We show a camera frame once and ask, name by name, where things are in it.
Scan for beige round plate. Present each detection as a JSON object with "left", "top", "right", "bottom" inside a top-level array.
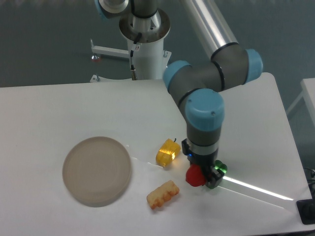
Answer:
[{"left": 62, "top": 137, "right": 132, "bottom": 207}]

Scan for black cable on pedestal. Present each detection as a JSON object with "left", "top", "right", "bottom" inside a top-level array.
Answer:
[{"left": 129, "top": 31, "right": 142, "bottom": 81}]

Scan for green toy pepper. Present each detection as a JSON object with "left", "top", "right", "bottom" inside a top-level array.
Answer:
[{"left": 214, "top": 160, "right": 227, "bottom": 175}]

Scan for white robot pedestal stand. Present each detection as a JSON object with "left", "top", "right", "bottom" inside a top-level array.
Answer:
[{"left": 90, "top": 9, "right": 171, "bottom": 80}]

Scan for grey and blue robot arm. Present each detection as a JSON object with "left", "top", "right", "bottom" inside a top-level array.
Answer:
[{"left": 95, "top": 0, "right": 263, "bottom": 189}]

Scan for orange toy corn piece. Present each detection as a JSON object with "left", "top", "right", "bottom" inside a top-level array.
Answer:
[{"left": 146, "top": 180, "right": 180, "bottom": 209}]

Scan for yellow toy pepper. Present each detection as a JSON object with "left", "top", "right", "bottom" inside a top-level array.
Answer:
[{"left": 156, "top": 139, "right": 181, "bottom": 168}]

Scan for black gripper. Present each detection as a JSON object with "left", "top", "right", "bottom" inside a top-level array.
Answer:
[{"left": 182, "top": 139, "right": 224, "bottom": 188}]

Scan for red toy pepper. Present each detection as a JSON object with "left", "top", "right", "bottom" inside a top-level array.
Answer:
[{"left": 186, "top": 164, "right": 206, "bottom": 187}]

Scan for black cables at right edge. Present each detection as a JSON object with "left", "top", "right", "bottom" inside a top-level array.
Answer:
[{"left": 303, "top": 167, "right": 315, "bottom": 200}]

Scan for black box at table edge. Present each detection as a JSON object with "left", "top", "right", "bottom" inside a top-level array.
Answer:
[{"left": 296, "top": 199, "right": 315, "bottom": 225}]

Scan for white side table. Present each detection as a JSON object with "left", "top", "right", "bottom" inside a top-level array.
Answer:
[{"left": 286, "top": 78, "right": 315, "bottom": 122}]

